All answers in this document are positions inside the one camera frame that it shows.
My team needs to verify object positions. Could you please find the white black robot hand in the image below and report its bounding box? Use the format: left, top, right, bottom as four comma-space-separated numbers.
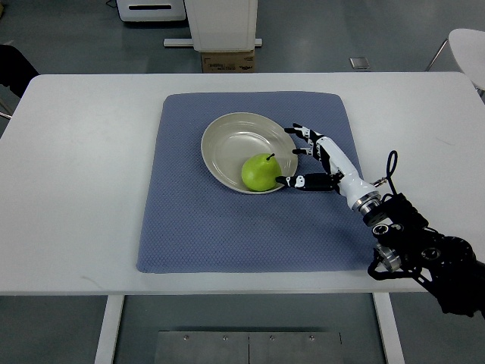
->
276, 124, 380, 216

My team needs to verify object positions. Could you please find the small metal floor hatch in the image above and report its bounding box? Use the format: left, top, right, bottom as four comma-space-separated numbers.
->
349, 57, 371, 70

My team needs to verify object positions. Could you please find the white cabinet on base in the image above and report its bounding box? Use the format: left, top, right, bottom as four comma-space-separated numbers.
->
164, 0, 262, 52

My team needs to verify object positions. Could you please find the blue textured cloth mat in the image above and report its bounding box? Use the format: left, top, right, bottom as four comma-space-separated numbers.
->
136, 91, 375, 273

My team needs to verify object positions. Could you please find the white round chair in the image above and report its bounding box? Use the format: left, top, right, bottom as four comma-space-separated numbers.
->
425, 28, 485, 98

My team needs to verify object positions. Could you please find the black chair at left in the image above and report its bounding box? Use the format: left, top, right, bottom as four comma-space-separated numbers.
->
1, 45, 39, 99

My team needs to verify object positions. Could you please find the brown cardboard box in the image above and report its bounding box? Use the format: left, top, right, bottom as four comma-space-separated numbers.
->
200, 50, 255, 74

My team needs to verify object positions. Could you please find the white table leg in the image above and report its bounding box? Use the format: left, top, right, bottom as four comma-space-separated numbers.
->
372, 293, 405, 364
94, 295, 125, 364

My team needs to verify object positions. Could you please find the right white table leg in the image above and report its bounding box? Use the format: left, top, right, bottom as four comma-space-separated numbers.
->
372, 293, 405, 364

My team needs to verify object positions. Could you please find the white machine with slot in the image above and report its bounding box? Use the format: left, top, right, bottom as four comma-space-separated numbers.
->
116, 0, 186, 22

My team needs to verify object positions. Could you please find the beige ceramic plate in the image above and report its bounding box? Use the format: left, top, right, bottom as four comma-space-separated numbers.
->
201, 112, 298, 194

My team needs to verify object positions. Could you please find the green pear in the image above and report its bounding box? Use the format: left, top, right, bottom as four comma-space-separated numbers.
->
241, 153, 281, 192

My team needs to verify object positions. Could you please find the left white table leg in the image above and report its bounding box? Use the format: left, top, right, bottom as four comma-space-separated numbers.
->
94, 295, 125, 364

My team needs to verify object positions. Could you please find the metal floor plate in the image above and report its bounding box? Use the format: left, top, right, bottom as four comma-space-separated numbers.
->
155, 331, 344, 363

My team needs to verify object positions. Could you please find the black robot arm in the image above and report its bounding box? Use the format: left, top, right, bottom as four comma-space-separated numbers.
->
363, 150, 484, 317

